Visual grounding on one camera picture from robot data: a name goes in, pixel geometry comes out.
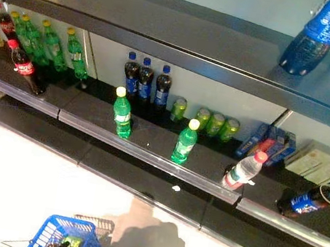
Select large Pepsi cola bottle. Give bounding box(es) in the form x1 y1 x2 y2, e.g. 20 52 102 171
277 0 330 81

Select red carton box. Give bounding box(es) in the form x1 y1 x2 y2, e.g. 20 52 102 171
253 136 277 167

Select row of green soda bottles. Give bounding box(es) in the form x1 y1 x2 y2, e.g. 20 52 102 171
0 2 107 80

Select cream carton boxes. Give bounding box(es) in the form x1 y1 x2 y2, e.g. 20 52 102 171
282 135 330 188

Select red cap cola bottle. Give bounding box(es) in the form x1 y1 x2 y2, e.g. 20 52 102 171
0 38 54 97
0 2 23 46

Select thin metal wire stand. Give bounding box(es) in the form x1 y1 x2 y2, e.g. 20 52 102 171
0 237 35 247

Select green yellow-capped soda bottle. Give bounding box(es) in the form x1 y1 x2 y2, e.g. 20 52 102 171
14 14 57 68
109 85 138 140
35 19 75 74
60 26 95 81
4 10 42 61
170 116 201 167

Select white shelf back panel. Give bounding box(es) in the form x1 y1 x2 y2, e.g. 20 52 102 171
267 108 330 169
77 31 294 139

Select blue plastic shopping basket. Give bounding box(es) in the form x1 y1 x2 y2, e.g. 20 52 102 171
25 210 107 247

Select red label water bottle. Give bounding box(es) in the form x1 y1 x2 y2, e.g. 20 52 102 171
220 145 270 195

